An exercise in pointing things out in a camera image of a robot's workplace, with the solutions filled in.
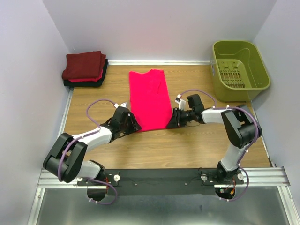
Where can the pink t shirt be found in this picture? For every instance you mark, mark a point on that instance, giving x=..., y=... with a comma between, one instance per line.
x=149, y=99

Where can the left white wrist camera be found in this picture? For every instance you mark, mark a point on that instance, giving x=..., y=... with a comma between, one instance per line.
x=125, y=105

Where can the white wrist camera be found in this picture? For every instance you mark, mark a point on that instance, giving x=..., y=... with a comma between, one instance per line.
x=125, y=105
x=181, y=103

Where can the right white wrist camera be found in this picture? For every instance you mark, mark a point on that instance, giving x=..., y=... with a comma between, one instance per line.
x=181, y=103

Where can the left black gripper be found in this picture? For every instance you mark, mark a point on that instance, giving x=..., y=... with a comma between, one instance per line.
x=135, y=126

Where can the folded bright red shirt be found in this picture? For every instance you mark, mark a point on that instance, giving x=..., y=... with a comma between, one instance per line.
x=94, y=79

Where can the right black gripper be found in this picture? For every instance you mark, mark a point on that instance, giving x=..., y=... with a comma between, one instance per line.
x=176, y=121

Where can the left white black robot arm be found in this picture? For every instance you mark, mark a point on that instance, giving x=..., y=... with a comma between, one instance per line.
x=66, y=157

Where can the folded dark red shirt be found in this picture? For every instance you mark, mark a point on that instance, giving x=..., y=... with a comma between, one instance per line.
x=83, y=65

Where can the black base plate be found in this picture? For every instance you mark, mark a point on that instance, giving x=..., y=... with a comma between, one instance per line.
x=188, y=181

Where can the olive green plastic bin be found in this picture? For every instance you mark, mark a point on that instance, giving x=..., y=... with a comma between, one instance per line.
x=238, y=71

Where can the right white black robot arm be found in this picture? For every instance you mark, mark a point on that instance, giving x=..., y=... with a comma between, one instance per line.
x=241, y=127

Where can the folded black shirt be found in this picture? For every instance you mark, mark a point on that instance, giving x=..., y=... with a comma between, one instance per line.
x=88, y=84

